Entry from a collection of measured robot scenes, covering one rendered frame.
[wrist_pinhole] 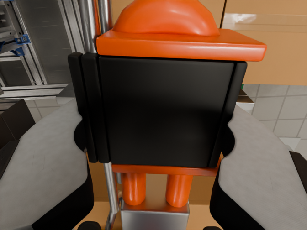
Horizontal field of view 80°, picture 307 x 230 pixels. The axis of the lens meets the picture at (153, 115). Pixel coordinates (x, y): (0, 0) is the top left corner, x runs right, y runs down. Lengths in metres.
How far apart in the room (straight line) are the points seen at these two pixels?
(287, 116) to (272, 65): 0.96
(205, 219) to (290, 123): 1.37
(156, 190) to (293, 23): 0.68
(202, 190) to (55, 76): 0.98
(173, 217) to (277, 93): 1.42
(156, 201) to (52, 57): 1.04
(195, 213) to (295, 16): 0.63
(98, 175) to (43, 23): 0.83
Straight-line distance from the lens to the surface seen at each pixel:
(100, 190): 0.47
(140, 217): 0.19
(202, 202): 0.46
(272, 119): 1.66
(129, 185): 0.16
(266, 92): 1.51
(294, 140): 1.87
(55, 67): 1.17
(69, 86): 0.80
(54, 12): 1.09
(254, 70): 0.76
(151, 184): 0.20
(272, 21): 0.73
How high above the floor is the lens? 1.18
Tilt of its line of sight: 58 degrees down
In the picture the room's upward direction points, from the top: 178 degrees counter-clockwise
